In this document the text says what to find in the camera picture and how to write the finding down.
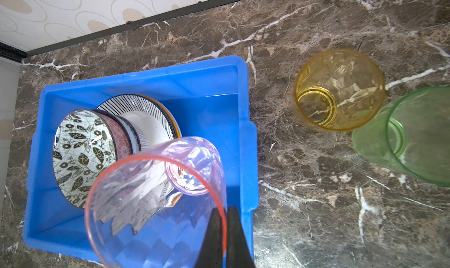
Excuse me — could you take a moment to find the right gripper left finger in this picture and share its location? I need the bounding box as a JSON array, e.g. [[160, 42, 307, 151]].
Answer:
[[194, 208, 223, 268]]

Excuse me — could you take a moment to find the black striped rim white plate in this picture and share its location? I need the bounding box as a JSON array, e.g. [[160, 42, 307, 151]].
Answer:
[[97, 94, 175, 151]]

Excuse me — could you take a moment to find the yellow translucent cup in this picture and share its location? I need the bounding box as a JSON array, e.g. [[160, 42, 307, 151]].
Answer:
[[294, 49, 386, 132]]

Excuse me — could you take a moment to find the blue floral white bowl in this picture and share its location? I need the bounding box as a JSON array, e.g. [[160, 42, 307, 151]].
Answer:
[[102, 111, 141, 154]]

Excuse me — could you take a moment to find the green translucent cup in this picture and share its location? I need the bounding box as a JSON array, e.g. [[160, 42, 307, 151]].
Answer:
[[352, 86, 450, 187]]

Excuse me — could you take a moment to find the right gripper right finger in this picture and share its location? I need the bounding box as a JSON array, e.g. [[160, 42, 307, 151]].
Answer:
[[226, 206, 255, 268]]

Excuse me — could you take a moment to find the red leaf pattern bowl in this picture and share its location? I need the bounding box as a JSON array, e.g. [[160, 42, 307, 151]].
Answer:
[[52, 109, 132, 209]]

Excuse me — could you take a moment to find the dotted yellow rim plate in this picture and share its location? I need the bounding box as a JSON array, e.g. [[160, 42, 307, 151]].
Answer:
[[145, 96, 182, 139]]

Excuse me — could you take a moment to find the pink translucent cup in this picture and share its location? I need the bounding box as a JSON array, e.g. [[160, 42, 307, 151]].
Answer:
[[84, 136, 227, 268]]

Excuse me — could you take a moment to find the blue plastic bin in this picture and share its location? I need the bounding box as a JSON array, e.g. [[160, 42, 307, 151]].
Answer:
[[23, 56, 259, 260]]

